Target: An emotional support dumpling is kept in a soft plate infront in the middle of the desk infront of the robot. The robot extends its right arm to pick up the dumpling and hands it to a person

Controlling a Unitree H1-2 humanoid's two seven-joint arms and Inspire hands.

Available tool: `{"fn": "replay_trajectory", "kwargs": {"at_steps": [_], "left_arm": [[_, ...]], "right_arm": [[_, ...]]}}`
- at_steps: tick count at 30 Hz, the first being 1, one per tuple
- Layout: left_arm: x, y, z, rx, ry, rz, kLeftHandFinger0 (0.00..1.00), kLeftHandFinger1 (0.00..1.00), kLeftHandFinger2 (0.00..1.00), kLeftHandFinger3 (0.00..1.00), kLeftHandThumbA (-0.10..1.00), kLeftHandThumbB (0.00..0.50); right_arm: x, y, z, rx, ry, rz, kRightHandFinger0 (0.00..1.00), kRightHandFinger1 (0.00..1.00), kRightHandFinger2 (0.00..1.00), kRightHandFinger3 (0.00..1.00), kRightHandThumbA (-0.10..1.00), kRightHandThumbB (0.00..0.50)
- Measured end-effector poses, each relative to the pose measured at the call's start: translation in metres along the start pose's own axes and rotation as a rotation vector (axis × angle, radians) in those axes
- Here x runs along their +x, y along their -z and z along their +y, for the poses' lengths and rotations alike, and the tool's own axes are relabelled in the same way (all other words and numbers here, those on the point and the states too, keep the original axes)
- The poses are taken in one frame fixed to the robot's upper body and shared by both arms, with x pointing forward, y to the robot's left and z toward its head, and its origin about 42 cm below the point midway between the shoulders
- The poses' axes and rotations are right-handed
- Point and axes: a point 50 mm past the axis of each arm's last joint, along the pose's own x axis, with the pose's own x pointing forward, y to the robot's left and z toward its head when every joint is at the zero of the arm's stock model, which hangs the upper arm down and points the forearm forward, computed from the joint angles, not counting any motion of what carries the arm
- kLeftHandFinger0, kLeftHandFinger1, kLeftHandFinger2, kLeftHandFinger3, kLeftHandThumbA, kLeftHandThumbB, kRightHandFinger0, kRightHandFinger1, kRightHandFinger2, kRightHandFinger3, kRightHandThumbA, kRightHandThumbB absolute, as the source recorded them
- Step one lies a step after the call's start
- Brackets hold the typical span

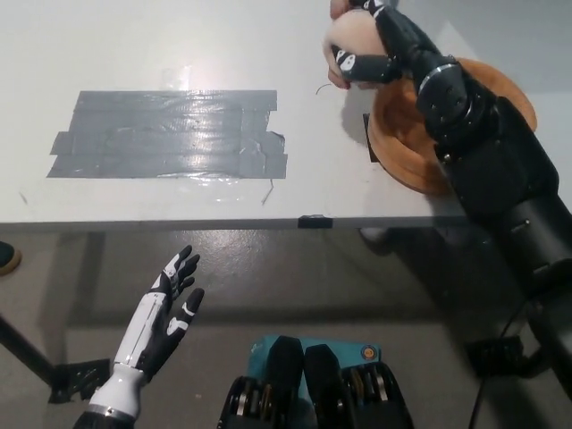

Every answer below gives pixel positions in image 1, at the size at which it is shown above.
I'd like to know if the small clear tape piece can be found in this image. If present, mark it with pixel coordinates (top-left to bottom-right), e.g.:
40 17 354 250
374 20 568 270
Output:
160 65 193 90

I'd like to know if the grey duct tape patch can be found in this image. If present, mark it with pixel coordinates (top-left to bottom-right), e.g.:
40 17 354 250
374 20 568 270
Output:
46 89 290 180

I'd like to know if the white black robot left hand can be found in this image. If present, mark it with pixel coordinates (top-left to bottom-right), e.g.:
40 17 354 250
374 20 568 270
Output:
111 245 206 384

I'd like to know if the black stand leg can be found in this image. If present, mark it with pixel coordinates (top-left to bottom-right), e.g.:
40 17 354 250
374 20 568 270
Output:
0 312 59 390

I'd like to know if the small black tape piece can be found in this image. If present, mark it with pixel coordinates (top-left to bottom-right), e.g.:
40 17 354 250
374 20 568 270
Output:
298 214 334 229

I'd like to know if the black teal robot torso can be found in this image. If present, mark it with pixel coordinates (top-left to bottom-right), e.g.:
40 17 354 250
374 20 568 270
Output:
216 334 412 429

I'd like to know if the orange soft plush plate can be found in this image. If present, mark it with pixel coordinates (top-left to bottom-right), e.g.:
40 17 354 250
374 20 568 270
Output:
368 56 537 196

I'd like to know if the grey white shoe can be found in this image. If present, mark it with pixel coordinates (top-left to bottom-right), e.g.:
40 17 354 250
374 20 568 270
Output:
359 226 391 251

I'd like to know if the black taped stand base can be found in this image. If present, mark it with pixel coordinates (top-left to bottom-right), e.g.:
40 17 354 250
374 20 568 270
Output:
464 337 526 372

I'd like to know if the dark shoe with tan sole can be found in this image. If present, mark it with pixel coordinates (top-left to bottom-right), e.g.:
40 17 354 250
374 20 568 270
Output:
0 240 22 278

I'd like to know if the person's bare hand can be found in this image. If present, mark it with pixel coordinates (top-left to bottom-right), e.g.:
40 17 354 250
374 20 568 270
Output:
322 0 358 88

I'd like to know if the clear tape film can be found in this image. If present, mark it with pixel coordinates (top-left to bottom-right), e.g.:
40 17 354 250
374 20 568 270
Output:
87 172 273 206

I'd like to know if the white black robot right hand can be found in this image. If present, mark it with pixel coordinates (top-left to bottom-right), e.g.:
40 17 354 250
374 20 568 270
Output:
334 0 464 88

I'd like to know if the white plush dumpling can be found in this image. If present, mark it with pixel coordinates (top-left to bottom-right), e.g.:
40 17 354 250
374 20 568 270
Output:
322 6 390 88

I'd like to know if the black cable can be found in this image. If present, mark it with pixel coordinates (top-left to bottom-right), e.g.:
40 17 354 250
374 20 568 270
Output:
468 303 522 429

